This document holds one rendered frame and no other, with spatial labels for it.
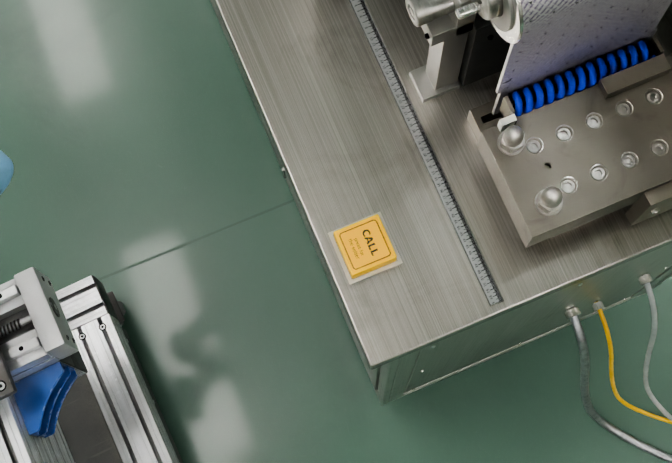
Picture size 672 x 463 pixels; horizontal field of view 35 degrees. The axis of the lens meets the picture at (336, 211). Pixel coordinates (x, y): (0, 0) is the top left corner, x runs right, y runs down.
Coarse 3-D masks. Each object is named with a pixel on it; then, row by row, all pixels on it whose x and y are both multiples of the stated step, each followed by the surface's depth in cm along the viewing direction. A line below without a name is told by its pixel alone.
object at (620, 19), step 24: (624, 0) 130; (648, 0) 133; (552, 24) 127; (576, 24) 131; (600, 24) 135; (624, 24) 138; (648, 24) 143; (528, 48) 132; (552, 48) 136; (576, 48) 140; (600, 48) 144; (504, 72) 137; (528, 72) 141
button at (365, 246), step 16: (352, 224) 152; (368, 224) 152; (336, 240) 152; (352, 240) 151; (368, 240) 151; (384, 240) 151; (352, 256) 151; (368, 256) 151; (384, 256) 151; (352, 272) 150
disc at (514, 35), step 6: (516, 0) 119; (516, 6) 120; (516, 12) 121; (522, 12) 120; (516, 18) 122; (522, 18) 121; (492, 24) 132; (516, 24) 122; (522, 24) 121; (498, 30) 130; (510, 30) 126; (516, 30) 123; (522, 30) 122; (504, 36) 129; (510, 36) 126; (516, 36) 124; (510, 42) 127; (516, 42) 126
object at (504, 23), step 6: (504, 0) 122; (510, 0) 121; (504, 6) 123; (510, 6) 121; (504, 12) 124; (510, 12) 122; (498, 18) 127; (504, 18) 125; (510, 18) 123; (498, 24) 128; (504, 24) 125; (510, 24) 124; (504, 30) 126
